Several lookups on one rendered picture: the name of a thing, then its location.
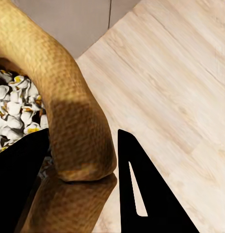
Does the popcorn bag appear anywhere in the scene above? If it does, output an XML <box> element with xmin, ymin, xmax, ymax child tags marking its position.
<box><xmin>0</xmin><ymin>0</ymin><xmax>117</xmax><ymax>233</ymax></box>

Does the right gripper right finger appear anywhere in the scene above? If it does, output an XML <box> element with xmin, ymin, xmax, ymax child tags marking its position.
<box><xmin>117</xmin><ymin>129</ymin><xmax>200</xmax><ymax>233</ymax></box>

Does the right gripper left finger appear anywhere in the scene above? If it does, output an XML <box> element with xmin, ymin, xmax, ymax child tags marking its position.
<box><xmin>0</xmin><ymin>129</ymin><xmax>50</xmax><ymax>233</ymax></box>

